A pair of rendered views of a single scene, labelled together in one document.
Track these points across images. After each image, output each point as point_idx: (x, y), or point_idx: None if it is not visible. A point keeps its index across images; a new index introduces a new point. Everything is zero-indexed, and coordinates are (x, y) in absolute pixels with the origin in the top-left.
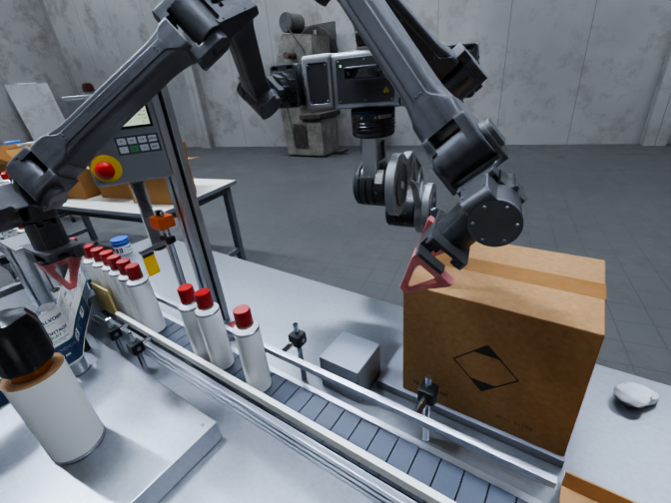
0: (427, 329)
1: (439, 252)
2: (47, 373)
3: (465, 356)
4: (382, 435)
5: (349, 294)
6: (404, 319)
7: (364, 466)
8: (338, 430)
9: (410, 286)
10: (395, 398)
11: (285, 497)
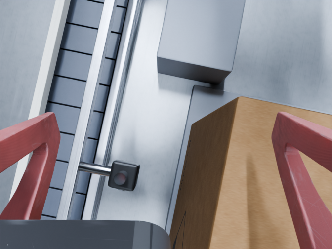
0: (201, 166)
1: (298, 232)
2: None
3: (182, 235)
4: (92, 119)
5: None
6: (212, 114)
7: (46, 109)
8: (81, 62)
9: (33, 154)
10: (181, 117)
11: (17, 34)
